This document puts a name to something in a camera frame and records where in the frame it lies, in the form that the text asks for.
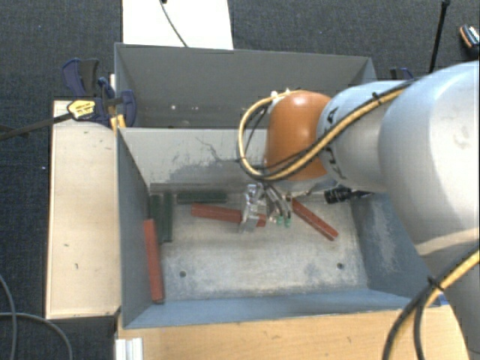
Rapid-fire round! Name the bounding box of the pale wood flat board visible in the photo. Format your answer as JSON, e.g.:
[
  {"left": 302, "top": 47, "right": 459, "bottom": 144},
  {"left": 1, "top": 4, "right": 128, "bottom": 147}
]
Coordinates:
[{"left": 44, "top": 100, "right": 122, "bottom": 320}]

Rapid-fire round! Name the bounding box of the black cylinder on white bracket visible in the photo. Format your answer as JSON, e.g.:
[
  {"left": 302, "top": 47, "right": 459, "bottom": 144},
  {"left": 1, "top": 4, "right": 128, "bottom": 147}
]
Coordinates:
[{"left": 290, "top": 184, "right": 372, "bottom": 205}]

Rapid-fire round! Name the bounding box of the dark green flat block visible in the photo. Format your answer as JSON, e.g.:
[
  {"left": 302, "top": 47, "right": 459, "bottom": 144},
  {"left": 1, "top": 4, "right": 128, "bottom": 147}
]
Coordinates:
[
  {"left": 176, "top": 190, "right": 228, "bottom": 206},
  {"left": 161, "top": 192, "right": 175, "bottom": 244},
  {"left": 148, "top": 194, "right": 165, "bottom": 245}
]

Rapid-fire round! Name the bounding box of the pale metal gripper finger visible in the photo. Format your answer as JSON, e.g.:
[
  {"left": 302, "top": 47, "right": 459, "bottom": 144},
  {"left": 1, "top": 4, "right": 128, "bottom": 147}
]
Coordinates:
[
  {"left": 243, "top": 184, "right": 264, "bottom": 213},
  {"left": 238, "top": 209, "right": 266, "bottom": 235}
]

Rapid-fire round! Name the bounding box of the red-brown flat block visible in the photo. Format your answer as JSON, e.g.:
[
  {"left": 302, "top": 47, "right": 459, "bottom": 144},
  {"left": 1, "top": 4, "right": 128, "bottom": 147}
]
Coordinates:
[
  {"left": 190, "top": 202, "right": 268, "bottom": 227},
  {"left": 290, "top": 199, "right": 339, "bottom": 242},
  {"left": 142, "top": 218, "right": 167, "bottom": 305}
]

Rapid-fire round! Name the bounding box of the grey metal bin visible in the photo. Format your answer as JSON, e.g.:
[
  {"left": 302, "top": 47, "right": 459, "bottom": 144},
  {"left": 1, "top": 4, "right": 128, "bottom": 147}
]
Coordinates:
[{"left": 113, "top": 42, "right": 443, "bottom": 330}]

